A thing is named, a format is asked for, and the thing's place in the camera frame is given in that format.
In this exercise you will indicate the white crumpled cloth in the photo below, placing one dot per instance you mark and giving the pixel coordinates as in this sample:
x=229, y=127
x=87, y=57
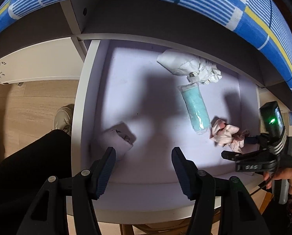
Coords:
x=195, y=68

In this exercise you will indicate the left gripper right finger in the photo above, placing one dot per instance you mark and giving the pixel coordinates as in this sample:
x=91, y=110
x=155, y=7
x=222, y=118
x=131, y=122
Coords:
x=186, y=172

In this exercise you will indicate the pink garment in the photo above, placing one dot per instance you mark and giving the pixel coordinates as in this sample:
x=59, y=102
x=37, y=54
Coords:
x=224, y=134

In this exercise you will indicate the teal cloth in plastic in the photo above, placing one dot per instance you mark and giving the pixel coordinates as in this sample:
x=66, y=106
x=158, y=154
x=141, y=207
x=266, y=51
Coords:
x=196, y=108

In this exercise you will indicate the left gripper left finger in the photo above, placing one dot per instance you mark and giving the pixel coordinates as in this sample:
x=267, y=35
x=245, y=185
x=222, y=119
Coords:
x=102, y=172

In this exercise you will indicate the lavender sock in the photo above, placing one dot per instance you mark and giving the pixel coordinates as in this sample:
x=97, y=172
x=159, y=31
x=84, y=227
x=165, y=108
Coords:
x=120, y=141

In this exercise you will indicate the white sneaker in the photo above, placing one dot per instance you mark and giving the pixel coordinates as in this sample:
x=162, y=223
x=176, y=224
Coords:
x=63, y=119

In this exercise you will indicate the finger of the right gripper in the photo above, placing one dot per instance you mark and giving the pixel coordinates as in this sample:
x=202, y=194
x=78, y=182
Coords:
x=235, y=156
x=254, y=140

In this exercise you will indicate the person right hand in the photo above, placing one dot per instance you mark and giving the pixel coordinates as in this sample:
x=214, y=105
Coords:
x=286, y=178

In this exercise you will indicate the white bed drawer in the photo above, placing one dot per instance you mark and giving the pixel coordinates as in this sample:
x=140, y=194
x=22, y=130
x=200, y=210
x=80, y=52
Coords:
x=123, y=87

